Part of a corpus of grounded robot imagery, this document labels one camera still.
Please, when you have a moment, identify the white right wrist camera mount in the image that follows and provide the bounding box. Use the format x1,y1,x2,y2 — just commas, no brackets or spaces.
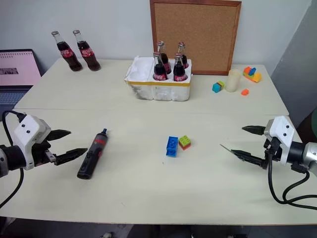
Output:
263,115,296,166

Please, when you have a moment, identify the cream plastic cup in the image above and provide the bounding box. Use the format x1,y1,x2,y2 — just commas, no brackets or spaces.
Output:
224,69,242,93

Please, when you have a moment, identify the blue toy brick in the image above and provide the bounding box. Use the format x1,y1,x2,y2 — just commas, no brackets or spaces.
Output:
165,135,180,158

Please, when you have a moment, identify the multicolour toy brick assembly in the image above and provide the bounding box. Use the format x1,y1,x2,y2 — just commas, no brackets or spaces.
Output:
242,66,264,84

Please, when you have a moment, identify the open laptop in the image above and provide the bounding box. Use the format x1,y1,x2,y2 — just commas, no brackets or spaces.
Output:
0,49,43,113

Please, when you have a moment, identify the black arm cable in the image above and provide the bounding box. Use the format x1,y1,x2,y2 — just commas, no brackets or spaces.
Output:
0,111,27,208
266,137,317,207

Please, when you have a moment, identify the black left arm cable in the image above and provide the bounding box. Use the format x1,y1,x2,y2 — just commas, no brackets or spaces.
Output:
0,111,27,208

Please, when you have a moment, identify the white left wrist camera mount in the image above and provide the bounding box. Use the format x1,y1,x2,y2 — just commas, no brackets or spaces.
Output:
13,114,52,171

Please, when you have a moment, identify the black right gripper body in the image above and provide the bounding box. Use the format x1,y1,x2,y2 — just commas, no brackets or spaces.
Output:
263,136,283,164

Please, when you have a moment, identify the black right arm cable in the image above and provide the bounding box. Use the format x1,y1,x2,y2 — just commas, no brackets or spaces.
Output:
266,137,317,207

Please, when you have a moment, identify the teal orange green brick stack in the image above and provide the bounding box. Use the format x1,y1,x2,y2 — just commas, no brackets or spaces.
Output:
212,80,226,94

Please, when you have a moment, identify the white foam bottle box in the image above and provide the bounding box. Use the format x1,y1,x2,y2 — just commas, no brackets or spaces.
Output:
123,55,193,103

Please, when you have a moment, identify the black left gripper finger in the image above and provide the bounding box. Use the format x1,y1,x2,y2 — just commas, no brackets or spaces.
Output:
54,147,89,167
47,129,72,142

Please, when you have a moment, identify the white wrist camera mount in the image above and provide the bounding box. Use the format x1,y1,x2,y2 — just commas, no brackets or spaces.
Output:
13,114,52,171
263,115,296,166

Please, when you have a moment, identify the green orange toy brick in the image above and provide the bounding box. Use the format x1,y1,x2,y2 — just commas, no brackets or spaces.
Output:
178,134,193,151

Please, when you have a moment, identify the glass cola bottle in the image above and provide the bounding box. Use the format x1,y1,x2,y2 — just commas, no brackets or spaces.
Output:
152,51,168,82
156,40,172,75
51,30,83,73
172,52,189,83
72,29,102,72
177,42,190,70

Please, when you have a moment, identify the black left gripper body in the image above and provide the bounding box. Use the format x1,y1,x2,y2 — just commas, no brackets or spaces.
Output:
31,139,58,168

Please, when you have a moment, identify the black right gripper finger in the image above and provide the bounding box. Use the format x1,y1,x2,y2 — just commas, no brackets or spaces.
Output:
241,125,266,136
231,149,268,170

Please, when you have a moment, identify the wood framed cork board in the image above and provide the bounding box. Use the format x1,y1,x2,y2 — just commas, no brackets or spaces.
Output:
149,0,242,76

